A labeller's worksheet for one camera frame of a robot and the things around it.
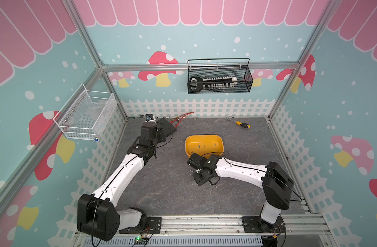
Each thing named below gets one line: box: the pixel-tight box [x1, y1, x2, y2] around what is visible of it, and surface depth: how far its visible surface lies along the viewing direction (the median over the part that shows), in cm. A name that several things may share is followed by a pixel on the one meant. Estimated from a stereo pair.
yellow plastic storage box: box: [185, 134, 225, 158], surface depth 105 cm
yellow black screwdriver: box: [226, 117, 251, 130], surface depth 117 cm
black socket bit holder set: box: [189, 76, 238, 93], surface depth 91 cm
